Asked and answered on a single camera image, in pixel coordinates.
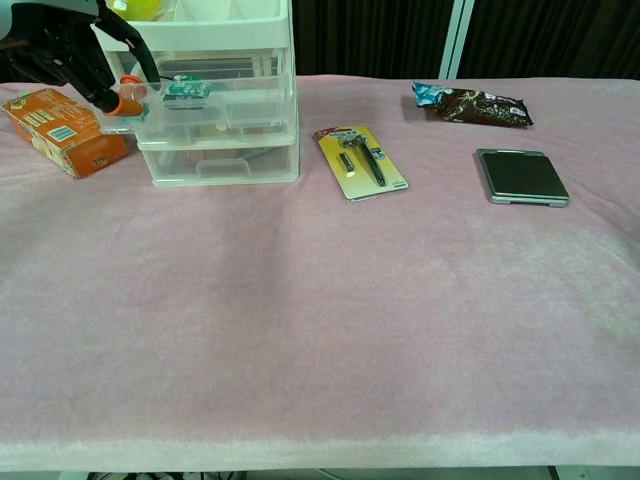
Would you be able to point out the white drawer organizer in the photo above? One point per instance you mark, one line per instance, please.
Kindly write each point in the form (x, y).
(220, 165)

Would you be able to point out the orange cardboard box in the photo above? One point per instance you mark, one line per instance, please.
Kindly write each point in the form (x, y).
(60, 130)

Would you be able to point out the pink table cloth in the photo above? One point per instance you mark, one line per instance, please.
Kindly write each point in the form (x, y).
(320, 325)

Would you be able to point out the yellow razor blister pack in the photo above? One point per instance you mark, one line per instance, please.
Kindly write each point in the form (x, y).
(362, 162)

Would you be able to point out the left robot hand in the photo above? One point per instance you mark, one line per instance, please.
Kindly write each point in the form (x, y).
(55, 45)

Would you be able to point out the yellow banana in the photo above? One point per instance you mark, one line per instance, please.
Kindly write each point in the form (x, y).
(140, 7)

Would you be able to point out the brown snack bag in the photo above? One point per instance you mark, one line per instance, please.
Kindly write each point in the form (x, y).
(475, 107)

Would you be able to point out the white partition post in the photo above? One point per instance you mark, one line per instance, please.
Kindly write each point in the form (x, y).
(457, 37)

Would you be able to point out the green small packet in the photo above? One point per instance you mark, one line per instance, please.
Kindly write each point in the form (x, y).
(186, 92)

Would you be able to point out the silver square mirror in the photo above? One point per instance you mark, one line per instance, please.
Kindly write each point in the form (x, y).
(522, 177)

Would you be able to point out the clear plastic drawer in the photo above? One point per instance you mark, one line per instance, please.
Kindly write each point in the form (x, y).
(250, 110)

